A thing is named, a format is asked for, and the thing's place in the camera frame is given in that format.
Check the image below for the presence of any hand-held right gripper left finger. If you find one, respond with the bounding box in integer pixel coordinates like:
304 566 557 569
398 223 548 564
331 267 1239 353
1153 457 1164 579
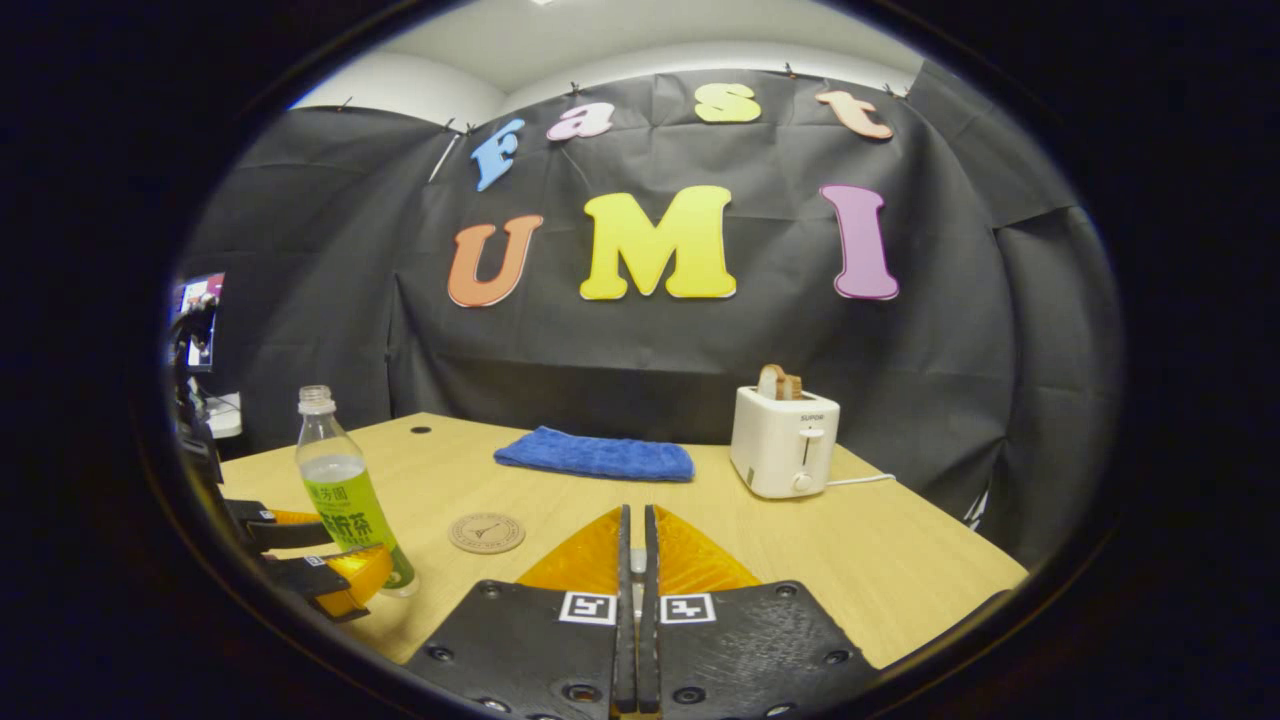
405 505 635 719

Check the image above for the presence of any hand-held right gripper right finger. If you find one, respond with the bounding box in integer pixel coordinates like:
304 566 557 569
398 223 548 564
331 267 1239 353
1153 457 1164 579
640 505 881 719

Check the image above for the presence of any clear green-label water bottle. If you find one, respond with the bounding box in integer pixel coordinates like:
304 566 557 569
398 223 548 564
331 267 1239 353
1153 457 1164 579
295 385 421 599

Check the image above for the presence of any round wooden coaster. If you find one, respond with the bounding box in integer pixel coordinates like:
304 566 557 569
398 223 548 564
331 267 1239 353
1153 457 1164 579
448 512 527 556

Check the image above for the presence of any computer monitor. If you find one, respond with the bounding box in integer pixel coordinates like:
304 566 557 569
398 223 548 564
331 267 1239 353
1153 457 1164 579
175 273 226 373

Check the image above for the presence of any blue folded towel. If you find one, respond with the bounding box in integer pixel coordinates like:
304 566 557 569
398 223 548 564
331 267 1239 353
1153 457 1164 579
493 426 696 483

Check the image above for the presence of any white toaster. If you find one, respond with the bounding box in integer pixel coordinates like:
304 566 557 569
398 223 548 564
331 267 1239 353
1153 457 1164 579
729 385 841 500

